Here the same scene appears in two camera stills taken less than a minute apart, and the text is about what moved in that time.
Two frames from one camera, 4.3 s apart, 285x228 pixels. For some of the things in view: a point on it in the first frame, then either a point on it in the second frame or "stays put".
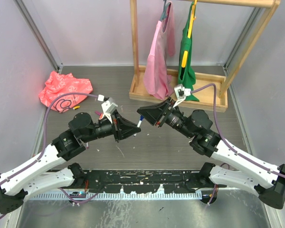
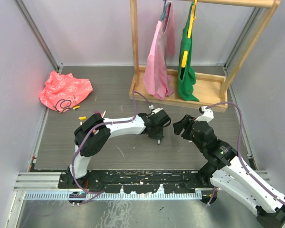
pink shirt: [156, 81] stays put
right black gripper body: [168, 109] -> [187, 132]
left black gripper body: [115, 125] -> [157, 133]
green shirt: [186, 73] stays put
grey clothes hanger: [165, 9] stays put
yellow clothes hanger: [193, 18] stays put
